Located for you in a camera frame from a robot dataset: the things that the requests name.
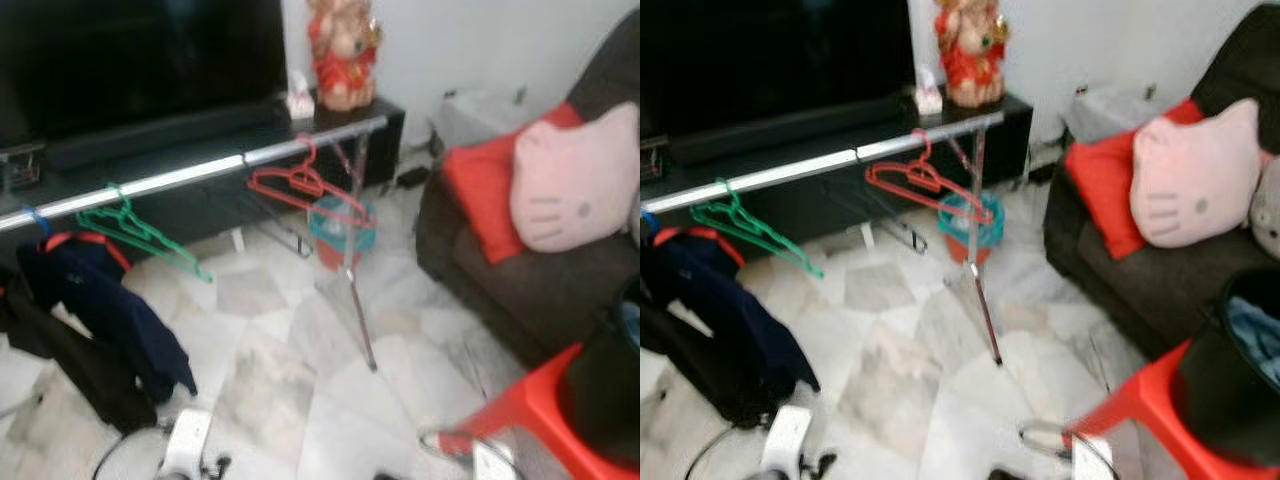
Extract green plastic hanger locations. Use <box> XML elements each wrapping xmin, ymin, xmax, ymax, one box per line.
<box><xmin>75</xmin><ymin>183</ymin><xmax>214</xmax><ymax>284</ymax></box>
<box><xmin>690</xmin><ymin>178</ymin><xmax>826</xmax><ymax>281</ymax></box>

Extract pink cat face pillow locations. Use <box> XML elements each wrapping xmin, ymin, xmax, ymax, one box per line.
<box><xmin>508</xmin><ymin>100</ymin><xmax>640</xmax><ymax>254</ymax></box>
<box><xmin>1130</xmin><ymin>97</ymin><xmax>1263</xmax><ymax>251</ymax></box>

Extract metal clothes rack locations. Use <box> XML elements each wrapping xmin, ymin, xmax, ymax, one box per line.
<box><xmin>0</xmin><ymin>114</ymin><xmax>391</xmax><ymax>373</ymax></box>
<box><xmin>640</xmin><ymin>112</ymin><xmax>1006</xmax><ymax>367</ymax></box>

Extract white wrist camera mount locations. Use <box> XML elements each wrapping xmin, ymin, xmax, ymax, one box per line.
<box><xmin>760</xmin><ymin>405</ymin><xmax>813</xmax><ymax>480</ymax></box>
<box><xmin>470</xmin><ymin>438</ymin><xmax>521</xmax><ymax>480</ymax></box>
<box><xmin>1070</xmin><ymin>435</ymin><xmax>1116</xmax><ymax>480</ymax></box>
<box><xmin>160</xmin><ymin>408</ymin><xmax>213</xmax><ymax>480</ymax></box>

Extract grey round creature plush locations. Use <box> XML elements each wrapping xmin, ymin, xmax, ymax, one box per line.
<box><xmin>1248</xmin><ymin>150</ymin><xmax>1280</xmax><ymax>261</ymax></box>

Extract black jacket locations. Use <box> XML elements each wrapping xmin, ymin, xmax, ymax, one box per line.
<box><xmin>0</xmin><ymin>265</ymin><xmax>161</xmax><ymax>436</ymax></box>
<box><xmin>640</xmin><ymin>300</ymin><xmax>791</xmax><ymax>431</ymax></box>

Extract navy shirt red collar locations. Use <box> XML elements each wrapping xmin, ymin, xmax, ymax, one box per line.
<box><xmin>640</xmin><ymin>225</ymin><xmax>821</xmax><ymax>396</ymax></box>
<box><xmin>15</xmin><ymin>230</ymin><xmax>199</xmax><ymax>406</ymax></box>

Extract red plastic hanger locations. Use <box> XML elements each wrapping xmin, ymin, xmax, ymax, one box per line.
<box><xmin>865</xmin><ymin>130</ymin><xmax>996</xmax><ymax>226</ymax></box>
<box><xmin>247</xmin><ymin>135</ymin><xmax>376</xmax><ymax>229</ymax></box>

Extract red orange seated statue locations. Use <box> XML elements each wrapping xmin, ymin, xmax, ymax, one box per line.
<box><xmin>935</xmin><ymin>0</ymin><xmax>1011</xmax><ymax>109</ymax></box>
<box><xmin>307</xmin><ymin>0</ymin><xmax>384</xmax><ymax>113</ymax></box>

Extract red bin teal liner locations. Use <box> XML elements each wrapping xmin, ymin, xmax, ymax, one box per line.
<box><xmin>308</xmin><ymin>195</ymin><xmax>378</xmax><ymax>273</ymax></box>
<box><xmin>937</xmin><ymin>190</ymin><xmax>1004</xmax><ymax>266</ymax></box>

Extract side table lace cover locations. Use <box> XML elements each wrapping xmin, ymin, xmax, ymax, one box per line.
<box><xmin>430</xmin><ymin>85</ymin><xmax>531</xmax><ymax>151</ymax></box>
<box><xmin>1060</xmin><ymin>82</ymin><xmax>1161</xmax><ymax>146</ymax></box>

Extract floral tissue pack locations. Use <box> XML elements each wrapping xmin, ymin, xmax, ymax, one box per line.
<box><xmin>912</xmin><ymin>68</ymin><xmax>944</xmax><ymax>116</ymax></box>
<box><xmin>285</xmin><ymin>72</ymin><xmax>317</xmax><ymax>121</ymax></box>

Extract red cushion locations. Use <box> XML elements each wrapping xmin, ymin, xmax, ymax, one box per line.
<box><xmin>440</xmin><ymin>100</ymin><xmax>586</xmax><ymax>266</ymax></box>
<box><xmin>1063</xmin><ymin>97</ymin><xmax>1206</xmax><ymax>261</ymax></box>

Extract small black box device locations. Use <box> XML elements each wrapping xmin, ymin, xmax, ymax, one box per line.
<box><xmin>640</xmin><ymin>138</ymin><xmax>669</xmax><ymax>184</ymax></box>
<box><xmin>0</xmin><ymin>142</ymin><xmax>46</xmax><ymax>191</ymax></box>

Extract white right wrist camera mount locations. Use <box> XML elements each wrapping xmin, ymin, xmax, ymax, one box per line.
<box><xmin>470</xmin><ymin>438</ymin><xmax>521</xmax><ymax>480</ymax></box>
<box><xmin>1070</xmin><ymin>435</ymin><xmax>1116</xmax><ymax>480</ymax></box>

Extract black bucket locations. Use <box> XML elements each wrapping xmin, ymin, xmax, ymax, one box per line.
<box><xmin>565</xmin><ymin>295</ymin><xmax>640</xmax><ymax>466</ymax></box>
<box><xmin>1175</xmin><ymin>265</ymin><xmax>1280</xmax><ymax>466</ymax></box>

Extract black flat television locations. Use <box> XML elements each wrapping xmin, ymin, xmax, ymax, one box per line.
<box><xmin>0</xmin><ymin>0</ymin><xmax>289</xmax><ymax>141</ymax></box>
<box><xmin>640</xmin><ymin>0</ymin><xmax>916</xmax><ymax>136</ymax></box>

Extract dark brown fabric sofa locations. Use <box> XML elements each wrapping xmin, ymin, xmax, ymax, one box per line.
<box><xmin>415</xmin><ymin>10</ymin><xmax>640</xmax><ymax>371</ymax></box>
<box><xmin>1042</xmin><ymin>5</ymin><xmax>1280</xmax><ymax>361</ymax></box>

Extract red plastic stool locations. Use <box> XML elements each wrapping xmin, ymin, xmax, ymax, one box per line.
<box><xmin>437</xmin><ymin>340</ymin><xmax>640</xmax><ymax>480</ymax></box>
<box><xmin>1065</xmin><ymin>340</ymin><xmax>1280</xmax><ymax>480</ymax></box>

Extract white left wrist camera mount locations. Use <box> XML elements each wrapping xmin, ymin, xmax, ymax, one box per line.
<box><xmin>760</xmin><ymin>405</ymin><xmax>813</xmax><ymax>480</ymax></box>
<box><xmin>160</xmin><ymin>408</ymin><xmax>213</xmax><ymax>480</ymax></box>

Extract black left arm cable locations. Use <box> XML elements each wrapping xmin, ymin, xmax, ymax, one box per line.
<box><xmin>92</xmin><ymin>425</ymin><xmax>171</xmax><ymax>480</ymax></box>
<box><xmin>690</xmin><ymin>425</ymin><xmax>771</xmax><ymax>480</ymax></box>

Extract black television console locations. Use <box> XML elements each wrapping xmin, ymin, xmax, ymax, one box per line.
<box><xmin>0</xmin><ymin>95</ymin><xmax>406</xmax><ymax>271</ymax></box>
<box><xmin>640</xmin><ymin>92</ymin><xmax>1034</xmax><ymax>261</ymax></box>

